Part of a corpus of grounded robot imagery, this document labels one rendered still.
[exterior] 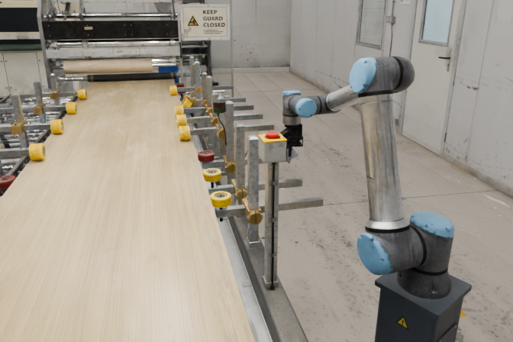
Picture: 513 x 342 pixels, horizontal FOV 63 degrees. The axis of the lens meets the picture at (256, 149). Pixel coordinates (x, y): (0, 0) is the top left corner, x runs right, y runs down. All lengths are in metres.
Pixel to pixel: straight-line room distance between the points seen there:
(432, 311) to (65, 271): 1.18
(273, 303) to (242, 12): 9.58
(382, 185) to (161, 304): 0.80
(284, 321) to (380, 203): 0.50
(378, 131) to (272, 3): 9.44
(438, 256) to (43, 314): 1.23
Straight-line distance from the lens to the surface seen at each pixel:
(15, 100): 2.69
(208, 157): 2.05
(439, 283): 1.70
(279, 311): 1.39
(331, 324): 2.43
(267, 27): 10.77
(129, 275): 1.24
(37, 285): 1.28
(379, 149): 1.46
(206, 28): 4.21
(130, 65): 4.25
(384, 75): 1.47
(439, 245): 1.61
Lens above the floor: 1.59
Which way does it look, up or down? 19 degrees down
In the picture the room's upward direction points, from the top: straight up
